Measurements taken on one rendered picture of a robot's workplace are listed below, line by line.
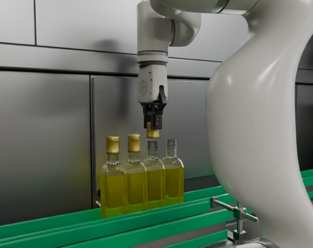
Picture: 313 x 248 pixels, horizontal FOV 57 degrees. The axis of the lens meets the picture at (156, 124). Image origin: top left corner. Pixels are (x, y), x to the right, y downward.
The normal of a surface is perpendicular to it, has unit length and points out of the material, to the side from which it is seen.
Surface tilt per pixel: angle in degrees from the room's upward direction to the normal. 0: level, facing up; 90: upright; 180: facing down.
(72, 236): 90
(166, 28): 92
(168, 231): 90
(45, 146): 90
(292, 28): 67
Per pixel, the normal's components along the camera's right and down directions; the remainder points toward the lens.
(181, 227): 0.48, 0.07
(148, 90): -0.85, 0.03
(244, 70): -0.39, -0.32
